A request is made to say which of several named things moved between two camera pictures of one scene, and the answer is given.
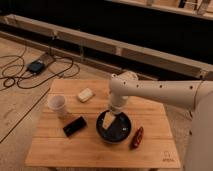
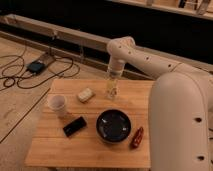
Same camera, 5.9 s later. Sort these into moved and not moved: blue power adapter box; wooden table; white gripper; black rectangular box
Moved: white gripper
Not moved: black rectangular box; wooden table; blue power adapter box
